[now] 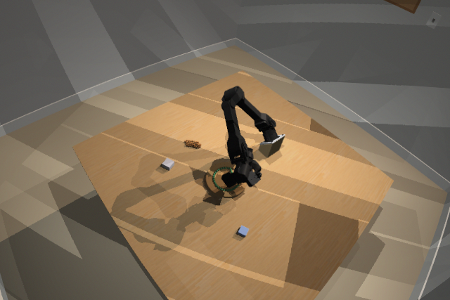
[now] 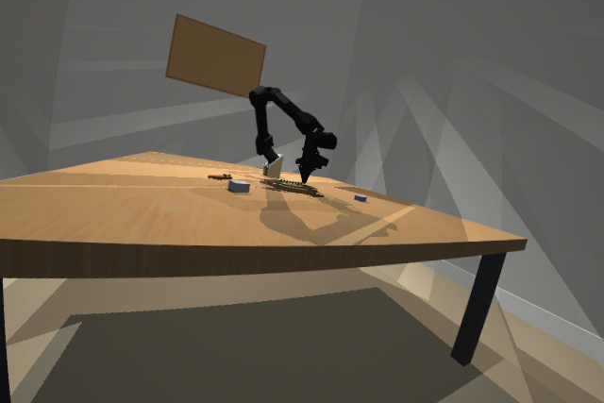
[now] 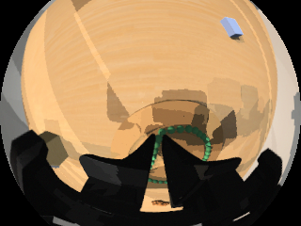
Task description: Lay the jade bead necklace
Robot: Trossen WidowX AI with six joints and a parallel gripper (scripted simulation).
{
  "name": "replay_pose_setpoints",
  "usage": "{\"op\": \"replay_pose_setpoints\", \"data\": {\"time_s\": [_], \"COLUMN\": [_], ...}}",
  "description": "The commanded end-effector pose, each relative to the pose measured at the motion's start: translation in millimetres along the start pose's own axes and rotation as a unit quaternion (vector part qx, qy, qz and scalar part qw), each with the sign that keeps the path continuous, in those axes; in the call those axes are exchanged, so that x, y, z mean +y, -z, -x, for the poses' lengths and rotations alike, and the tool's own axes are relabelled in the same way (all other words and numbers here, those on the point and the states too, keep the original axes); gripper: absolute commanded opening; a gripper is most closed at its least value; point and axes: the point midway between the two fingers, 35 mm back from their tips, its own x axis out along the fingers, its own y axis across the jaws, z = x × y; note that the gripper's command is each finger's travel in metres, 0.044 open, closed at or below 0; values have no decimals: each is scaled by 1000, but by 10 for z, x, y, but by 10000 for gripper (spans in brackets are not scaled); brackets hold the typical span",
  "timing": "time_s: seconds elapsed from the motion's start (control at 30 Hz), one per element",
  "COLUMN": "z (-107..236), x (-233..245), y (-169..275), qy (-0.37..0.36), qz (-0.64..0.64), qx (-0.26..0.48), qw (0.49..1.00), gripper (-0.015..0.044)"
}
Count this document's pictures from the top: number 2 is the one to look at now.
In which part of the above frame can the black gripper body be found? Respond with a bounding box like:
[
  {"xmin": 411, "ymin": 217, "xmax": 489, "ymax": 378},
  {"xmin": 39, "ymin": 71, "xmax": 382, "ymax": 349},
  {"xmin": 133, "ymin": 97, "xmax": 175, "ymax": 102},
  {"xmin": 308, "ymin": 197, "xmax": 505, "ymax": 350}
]
[{"xmin": 295, "ymin": 145, "xmax": 322, "ymax": 169}]

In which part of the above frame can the white cube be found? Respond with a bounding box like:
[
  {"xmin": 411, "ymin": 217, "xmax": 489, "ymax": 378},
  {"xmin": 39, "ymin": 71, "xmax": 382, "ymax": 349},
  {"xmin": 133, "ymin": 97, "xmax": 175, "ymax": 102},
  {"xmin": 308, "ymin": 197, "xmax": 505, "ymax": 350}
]
[{"xmin": 228, "ymin": 180, "xmax": 250, "ymax": 193}]

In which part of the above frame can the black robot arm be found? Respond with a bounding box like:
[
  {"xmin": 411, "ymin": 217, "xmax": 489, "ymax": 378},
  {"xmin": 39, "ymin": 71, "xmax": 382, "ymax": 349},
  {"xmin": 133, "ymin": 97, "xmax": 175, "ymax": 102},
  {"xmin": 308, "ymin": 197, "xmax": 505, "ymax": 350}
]
[{"xmin": 249, "ymin": 86, "xmax": 337, "ymax": 164}]

